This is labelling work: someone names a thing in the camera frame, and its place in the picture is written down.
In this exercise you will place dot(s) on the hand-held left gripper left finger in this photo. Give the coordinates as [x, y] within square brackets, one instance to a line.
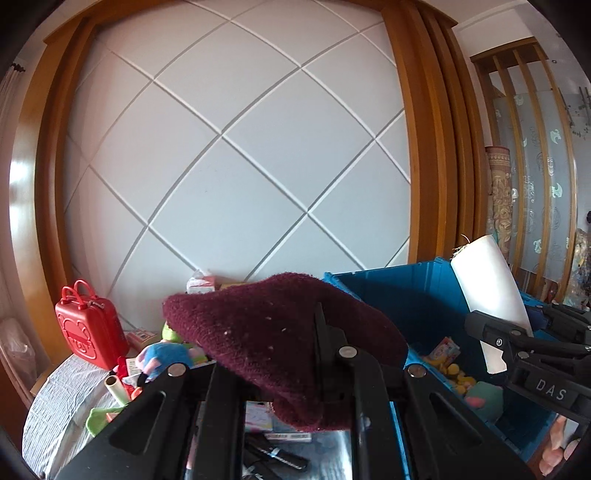
[226, 406]

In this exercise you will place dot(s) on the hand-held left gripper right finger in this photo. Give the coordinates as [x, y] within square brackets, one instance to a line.
[369, 392]

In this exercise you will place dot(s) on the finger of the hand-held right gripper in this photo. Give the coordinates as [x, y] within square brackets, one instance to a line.
[489, 330]
[565, 318]

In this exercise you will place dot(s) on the white paper roll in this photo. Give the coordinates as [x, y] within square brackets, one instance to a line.
[489, 286]

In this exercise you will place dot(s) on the maroon knit beret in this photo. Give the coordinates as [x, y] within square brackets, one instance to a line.
[258, 332]

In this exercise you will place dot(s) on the blue plastic crate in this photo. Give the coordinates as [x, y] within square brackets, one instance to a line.
[406, 300]

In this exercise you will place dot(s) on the person's right hand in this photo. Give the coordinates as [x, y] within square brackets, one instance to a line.
[556, 434]

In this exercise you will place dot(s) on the pastel printed box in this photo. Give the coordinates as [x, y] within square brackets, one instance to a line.
[256, 415]

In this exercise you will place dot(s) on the colourful printed box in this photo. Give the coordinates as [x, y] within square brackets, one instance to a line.
[445, 350]

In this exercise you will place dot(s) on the green pink plush toy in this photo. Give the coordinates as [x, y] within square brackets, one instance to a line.
[485, 399]

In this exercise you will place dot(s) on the black marker pen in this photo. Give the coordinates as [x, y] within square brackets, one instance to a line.
[277, 454]

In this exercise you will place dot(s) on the light blue plush toy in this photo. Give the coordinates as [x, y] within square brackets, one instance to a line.
[161, 354]

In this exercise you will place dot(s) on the red packet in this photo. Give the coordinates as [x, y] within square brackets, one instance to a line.
[127, 369]

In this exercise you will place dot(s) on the small reddish box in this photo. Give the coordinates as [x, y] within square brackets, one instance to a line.
[138, 339]

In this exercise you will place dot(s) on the white tube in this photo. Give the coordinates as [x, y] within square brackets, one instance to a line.
[114, 390]

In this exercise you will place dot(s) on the pink white tissue packet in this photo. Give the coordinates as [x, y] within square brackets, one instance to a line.
[201, 284]

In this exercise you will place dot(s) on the rolled patterned carpet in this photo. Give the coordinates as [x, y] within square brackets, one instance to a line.
[501, 203]

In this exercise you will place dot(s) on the frosted glass panel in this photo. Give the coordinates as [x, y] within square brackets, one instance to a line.
[545, 184]

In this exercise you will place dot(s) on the red mini suitcase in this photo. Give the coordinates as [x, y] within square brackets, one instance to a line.
[87, 332]

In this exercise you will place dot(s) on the wooden slatted partition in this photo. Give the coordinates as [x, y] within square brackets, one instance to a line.
[485, 101]

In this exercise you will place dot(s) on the wooden wall frame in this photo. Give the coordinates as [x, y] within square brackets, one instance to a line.
[415, 138]

